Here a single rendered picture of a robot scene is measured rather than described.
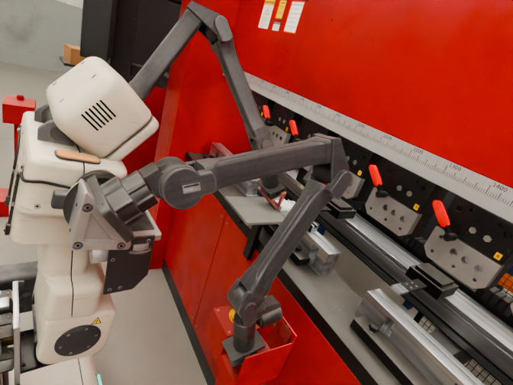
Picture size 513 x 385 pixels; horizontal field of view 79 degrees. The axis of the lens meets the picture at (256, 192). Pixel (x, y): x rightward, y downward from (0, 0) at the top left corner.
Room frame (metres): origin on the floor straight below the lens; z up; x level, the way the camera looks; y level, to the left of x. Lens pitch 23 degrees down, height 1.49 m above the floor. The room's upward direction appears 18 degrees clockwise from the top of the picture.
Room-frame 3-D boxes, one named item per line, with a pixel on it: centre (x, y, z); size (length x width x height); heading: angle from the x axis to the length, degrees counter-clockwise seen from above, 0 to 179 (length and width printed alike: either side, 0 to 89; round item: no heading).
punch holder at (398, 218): (0.85, -0.40, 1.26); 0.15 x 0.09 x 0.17; 37
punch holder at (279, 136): (1.32, -0.03, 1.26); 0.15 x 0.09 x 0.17; 37
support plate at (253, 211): (1.06, -0.05, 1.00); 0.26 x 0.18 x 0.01; 127
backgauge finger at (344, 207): (1.24, -0.30, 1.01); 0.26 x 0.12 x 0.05; 127
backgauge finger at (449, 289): (0.87, -0.58, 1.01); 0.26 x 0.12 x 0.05; 127
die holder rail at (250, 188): (1.58, 0.16, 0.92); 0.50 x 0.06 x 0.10; 37
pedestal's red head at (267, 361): (0.70, -0.11, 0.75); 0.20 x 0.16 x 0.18; 37
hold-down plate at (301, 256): (1.08, -0.15, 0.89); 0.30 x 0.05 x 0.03; 37
